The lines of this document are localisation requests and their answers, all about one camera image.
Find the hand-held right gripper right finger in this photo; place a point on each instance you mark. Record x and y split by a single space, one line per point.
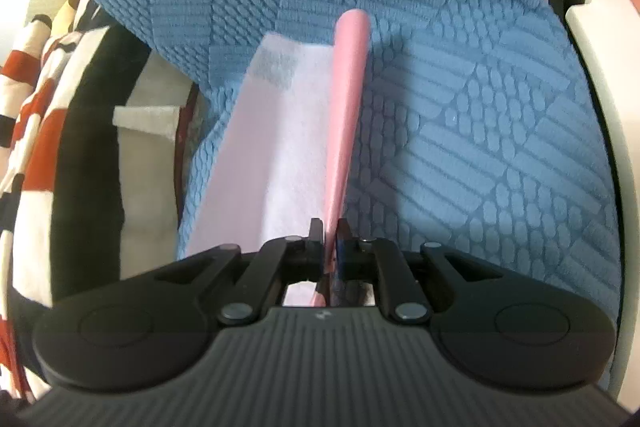
342 247

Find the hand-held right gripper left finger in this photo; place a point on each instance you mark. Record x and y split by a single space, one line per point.
316 247

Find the pink paper bag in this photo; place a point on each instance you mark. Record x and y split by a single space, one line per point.
300 132

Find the blue textured chair cover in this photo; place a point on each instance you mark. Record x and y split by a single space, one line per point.
450 107

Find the beige cloth tag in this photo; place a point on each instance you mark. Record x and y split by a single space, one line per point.
145 121

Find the red black white striped blanket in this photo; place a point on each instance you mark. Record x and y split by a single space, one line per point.
65 157

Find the beige folding chair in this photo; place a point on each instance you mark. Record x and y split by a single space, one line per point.
605 57

